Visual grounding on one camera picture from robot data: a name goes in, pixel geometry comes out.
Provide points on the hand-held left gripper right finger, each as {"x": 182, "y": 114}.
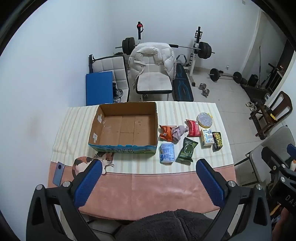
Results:
{"x": 209, "y": 183}

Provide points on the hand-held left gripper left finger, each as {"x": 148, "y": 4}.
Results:
{"x": 89, "y": 183}

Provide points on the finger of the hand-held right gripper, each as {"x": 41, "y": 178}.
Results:
{"x": 292, "y": 153}
{"x": 275, "y": 165}

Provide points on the green snack packet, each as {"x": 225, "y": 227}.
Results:
{"x": 186, "y": 150}

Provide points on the black shoe wipes packet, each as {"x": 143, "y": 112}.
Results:
{"x": 217, "y": 141}

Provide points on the yellow blue sponge pack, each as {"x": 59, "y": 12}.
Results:
{"x": 207, "y": 138}

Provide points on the blue white tissue pack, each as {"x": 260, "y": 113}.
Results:
{"x": 167, "y": 153}

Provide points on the red snack packet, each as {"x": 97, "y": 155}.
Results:
{"x": 193, "y": 128}

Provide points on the purple sock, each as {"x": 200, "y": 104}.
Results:
{"x": 178, "y": 133}

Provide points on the orange snack packet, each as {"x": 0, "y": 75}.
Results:
{"x": 166, "y": 134}

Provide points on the cardboard box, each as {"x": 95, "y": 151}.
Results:
{"x": 127, "y": 129}

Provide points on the person's right forearm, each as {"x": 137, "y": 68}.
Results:
{"x": 285, "y": 227}

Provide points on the grey chair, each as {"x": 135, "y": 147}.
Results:
{"x": 266, "y": 157}

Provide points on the blue smartphone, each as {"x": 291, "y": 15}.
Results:
{"x": 59, "y": 173}

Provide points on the brown wooden chair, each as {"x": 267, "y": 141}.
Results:
{"x": 281, "y": 109}

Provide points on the person's dark fleece clothing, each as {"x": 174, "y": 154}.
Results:
{"x": 171, "y": 226}

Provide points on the pair of white shoes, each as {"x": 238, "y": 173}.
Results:
{"x": 250, "y": 105}

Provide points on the black speaker box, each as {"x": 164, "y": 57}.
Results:
{"x": 253, "y": 80}

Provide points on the chrome dumbbell pair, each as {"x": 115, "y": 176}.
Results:
{"x": 119, "y": 93}

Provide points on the blue folded mat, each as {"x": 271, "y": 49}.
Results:
{"x": 99, "y": 89}

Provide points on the black blue weight bench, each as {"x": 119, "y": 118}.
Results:
{"x": 182, "y": 88}

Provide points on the short barbell with black plates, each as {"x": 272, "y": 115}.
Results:
{"x": 215, "y": 74}

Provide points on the white padded chair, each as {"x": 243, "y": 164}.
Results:
{"x": 153, "y": 82}

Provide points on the white quilted chair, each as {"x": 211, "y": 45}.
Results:
{"x": 108, "y": 63}

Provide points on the white down jacket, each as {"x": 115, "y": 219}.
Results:
{"x": 150, "y": 53}

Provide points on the white barbell rack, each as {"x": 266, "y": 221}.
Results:
{"x": 196, "y": 38}

